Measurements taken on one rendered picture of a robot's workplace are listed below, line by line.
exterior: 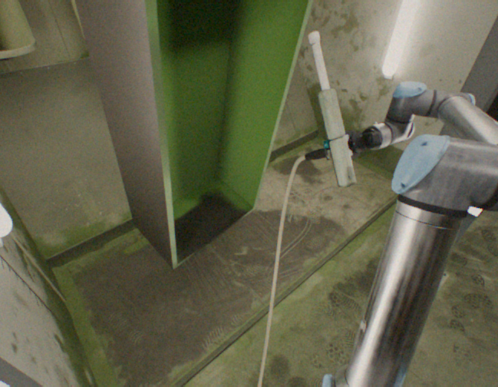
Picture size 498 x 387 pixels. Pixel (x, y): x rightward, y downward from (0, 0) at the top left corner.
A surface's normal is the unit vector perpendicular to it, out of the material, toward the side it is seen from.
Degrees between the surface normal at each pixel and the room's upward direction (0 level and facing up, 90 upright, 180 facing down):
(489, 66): 90
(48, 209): 57
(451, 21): 90
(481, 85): 90
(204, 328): 0
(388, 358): 62
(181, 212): 12
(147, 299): 0
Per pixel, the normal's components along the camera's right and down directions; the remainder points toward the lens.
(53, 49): 0.65, 0.50
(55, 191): 0.55, 0.00
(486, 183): -0.29, 0.27
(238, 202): 0.15, -0.65
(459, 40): -0.76, 0.42
